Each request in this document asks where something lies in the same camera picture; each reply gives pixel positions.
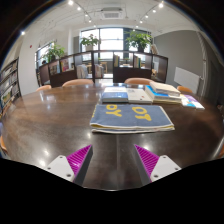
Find large green potted plant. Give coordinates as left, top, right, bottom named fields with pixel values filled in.
left=125, top=30, right=153, bottom=53

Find teal and white booklet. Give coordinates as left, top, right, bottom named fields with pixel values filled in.
left=180, top=94, right=198, bottom=109

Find dark open shelf unit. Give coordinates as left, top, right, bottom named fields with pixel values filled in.
left=38, top=49, right=169, bottom=88

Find large blue-covered book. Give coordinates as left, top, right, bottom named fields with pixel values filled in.
left=144, top=84, right=183, bottom=105

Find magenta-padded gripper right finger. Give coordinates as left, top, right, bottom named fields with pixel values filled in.
left=133, top=144, right=182, bottom=186

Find white wall radiator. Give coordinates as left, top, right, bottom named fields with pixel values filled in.
left=173, top=66, right=201, bottom=94

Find ceiling spot lights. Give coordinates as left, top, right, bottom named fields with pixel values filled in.
left=19, top=0, right=166, bottom=36

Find purple and white booklet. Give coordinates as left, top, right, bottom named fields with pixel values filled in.
left=184, top=94, right=206, bottom=110

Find large window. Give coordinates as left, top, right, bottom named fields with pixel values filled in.
left=79, top=27, right=153, bottom=61

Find ceiling air conditioner unit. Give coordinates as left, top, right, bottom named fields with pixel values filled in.
left=99, top=7, right=124, bottom=20

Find beige hardcover book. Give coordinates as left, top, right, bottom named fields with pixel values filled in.
left=149, top=80, right=181, bottom=98

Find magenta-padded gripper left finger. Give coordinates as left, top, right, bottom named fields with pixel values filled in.
left=45, top=144, right=94, bottom=187

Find grey towel with yellow letters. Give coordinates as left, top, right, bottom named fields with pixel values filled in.
left=89, top=103, right=176, bottom=135

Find wall bookshelf with books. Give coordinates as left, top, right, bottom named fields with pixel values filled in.
left=0, top=57, right=22, bottom=116

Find blue and white book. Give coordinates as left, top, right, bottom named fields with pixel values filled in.
left=100, top=86, right=129, bottom=104

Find orange chair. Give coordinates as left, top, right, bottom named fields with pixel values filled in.
left=0, top=134, right=8, bottom=154
left=35, top=84, right=53, bottom=92
left=61, top=78, right=95, bottom=88
left=124, top=77, right=154, bottom=86
left=176, top=85, right=194, bottom=94

